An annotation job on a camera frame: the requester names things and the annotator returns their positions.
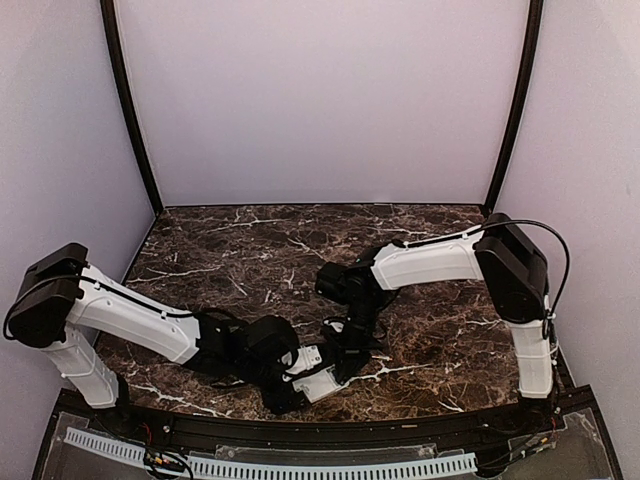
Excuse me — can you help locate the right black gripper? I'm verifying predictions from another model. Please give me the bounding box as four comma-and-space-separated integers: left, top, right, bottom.
322, 296, 383, 383

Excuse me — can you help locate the white remote control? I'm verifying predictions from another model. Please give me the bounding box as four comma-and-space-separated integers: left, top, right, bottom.
292, 367, 346, 403

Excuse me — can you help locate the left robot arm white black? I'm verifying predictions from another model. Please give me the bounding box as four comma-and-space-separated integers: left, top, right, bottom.
3, 243, 310, 436

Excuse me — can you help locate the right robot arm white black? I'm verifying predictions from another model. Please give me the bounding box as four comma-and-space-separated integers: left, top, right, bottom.
315, 213, 568, 434

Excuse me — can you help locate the clear acrylic plate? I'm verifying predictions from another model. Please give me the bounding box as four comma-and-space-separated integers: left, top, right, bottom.
213, 444, 438, 466

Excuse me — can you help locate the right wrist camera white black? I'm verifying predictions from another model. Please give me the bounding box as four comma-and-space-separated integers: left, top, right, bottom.
321, 319, 344, 337

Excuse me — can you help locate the black front rail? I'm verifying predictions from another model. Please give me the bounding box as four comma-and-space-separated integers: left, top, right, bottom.
49, 387, 601, 454

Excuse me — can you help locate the white slotted cable duct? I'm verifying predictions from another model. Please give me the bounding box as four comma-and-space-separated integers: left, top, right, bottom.
63, 427, 477, 479

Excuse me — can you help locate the right black frame post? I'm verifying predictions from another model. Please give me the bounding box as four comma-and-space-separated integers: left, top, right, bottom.
481, 0, 544, 217

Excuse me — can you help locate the black frame post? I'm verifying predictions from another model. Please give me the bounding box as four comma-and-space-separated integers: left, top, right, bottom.
481, 0, 544, 217
99, 0, 164, 217

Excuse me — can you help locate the left black frame post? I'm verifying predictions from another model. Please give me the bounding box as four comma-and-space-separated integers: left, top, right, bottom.
99, 0, 164, 217

